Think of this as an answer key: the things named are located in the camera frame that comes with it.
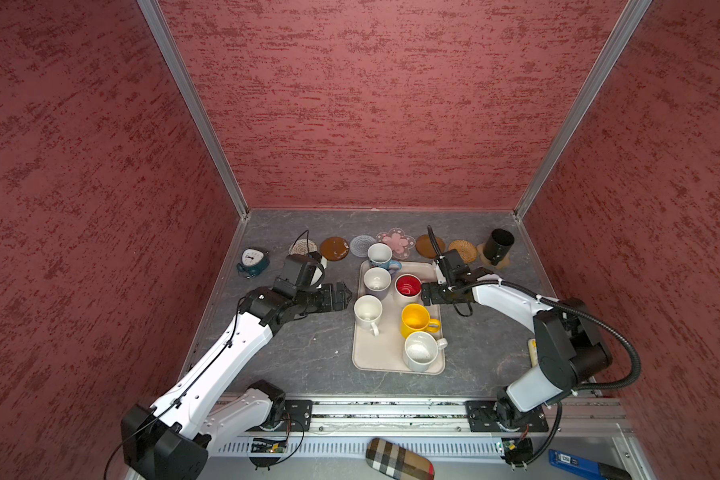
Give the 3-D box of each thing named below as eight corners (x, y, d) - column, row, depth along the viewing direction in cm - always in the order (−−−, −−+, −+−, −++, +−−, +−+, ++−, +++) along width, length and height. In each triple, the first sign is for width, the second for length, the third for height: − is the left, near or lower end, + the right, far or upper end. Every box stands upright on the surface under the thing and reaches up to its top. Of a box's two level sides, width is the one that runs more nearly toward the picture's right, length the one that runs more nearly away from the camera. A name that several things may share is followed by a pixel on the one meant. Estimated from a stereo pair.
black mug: (488, 268, 106) (497, 252, 98) (481, 244, 113) (489, 228, 105) (509, 268, 106) (520, 253, 98) (500, 245, 113) (510, 228, 105)
